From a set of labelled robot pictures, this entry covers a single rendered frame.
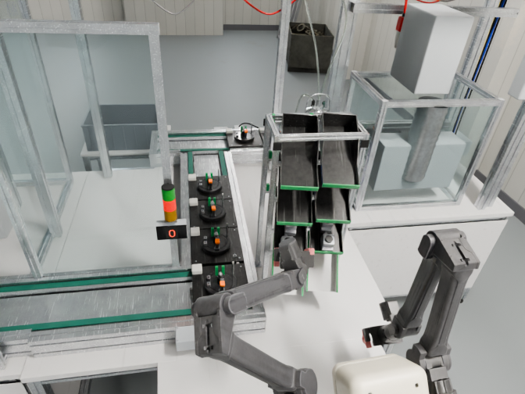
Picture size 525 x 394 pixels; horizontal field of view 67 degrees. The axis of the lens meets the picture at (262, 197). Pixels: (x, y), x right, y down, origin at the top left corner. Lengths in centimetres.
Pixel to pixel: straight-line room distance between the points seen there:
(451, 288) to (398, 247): 150
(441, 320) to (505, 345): 210
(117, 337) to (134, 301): 19
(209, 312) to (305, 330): 92
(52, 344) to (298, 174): 111
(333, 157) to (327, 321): 73
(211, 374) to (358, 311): 70
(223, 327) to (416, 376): 51
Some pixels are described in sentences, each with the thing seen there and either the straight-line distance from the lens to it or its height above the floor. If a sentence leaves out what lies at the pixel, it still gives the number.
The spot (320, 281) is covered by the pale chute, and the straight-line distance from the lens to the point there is 175.
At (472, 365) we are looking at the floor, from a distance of 308.
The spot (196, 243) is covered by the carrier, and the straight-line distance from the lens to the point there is 195.
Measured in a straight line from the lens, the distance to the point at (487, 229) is 290.
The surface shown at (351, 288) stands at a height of 86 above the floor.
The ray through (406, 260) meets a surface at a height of 51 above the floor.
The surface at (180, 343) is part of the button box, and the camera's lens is 162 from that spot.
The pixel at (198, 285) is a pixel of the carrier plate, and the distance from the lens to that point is 176.
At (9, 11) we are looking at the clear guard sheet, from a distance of 237.
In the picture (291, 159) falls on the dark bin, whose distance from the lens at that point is 145.
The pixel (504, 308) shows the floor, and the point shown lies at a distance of 355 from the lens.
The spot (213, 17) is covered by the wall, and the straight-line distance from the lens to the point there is 935.
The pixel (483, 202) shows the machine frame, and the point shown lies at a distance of 278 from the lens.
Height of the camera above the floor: 229
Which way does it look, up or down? 36 degrees down
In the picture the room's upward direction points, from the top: 4 degrees clockwise
